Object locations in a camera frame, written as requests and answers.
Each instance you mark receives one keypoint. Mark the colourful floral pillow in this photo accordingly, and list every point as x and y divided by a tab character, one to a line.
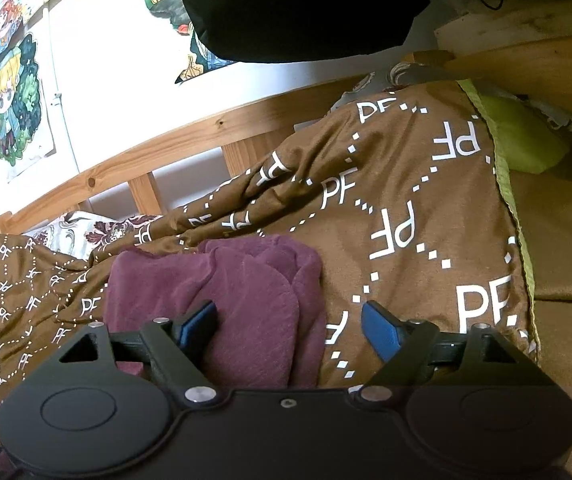
163	0

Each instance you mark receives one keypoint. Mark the green figure wall poster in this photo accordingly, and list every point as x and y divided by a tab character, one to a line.
15	100

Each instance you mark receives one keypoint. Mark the plain brown bed sheet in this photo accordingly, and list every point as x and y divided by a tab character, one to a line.
566	240

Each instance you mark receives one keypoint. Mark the lime green cloth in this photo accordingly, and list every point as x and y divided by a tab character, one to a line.
521	135

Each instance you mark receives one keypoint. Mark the grey patterned pillow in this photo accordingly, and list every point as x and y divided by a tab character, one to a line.
401	74

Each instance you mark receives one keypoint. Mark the wooden bed frame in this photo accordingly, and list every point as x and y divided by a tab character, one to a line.
190	135

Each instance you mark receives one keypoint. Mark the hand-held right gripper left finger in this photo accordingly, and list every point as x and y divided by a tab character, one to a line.
198	322

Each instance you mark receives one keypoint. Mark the light wooden board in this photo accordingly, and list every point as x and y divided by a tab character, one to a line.
516	25

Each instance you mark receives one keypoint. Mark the brown printed blanket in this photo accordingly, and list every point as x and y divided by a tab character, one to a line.
406	170

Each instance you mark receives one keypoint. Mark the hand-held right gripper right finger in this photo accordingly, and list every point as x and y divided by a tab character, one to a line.
381	330

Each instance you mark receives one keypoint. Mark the maroon garment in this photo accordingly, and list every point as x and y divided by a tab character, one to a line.
261	300

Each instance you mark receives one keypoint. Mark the white floral bedsheet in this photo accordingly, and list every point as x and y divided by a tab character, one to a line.
85	232

